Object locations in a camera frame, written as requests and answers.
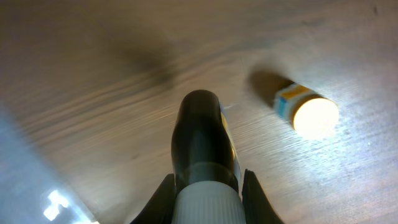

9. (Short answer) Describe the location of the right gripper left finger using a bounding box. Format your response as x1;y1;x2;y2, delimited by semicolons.
130;174;176;224

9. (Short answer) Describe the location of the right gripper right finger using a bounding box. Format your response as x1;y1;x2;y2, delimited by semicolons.
242;169;284;224

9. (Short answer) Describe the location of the dark bottle white cap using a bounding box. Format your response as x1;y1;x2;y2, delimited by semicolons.
171;90;246;224

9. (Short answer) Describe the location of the small jar gold lid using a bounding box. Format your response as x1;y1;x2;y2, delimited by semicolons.
274;83;340;139

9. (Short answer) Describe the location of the clear plastic container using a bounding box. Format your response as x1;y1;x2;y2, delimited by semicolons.
1;106;98;224

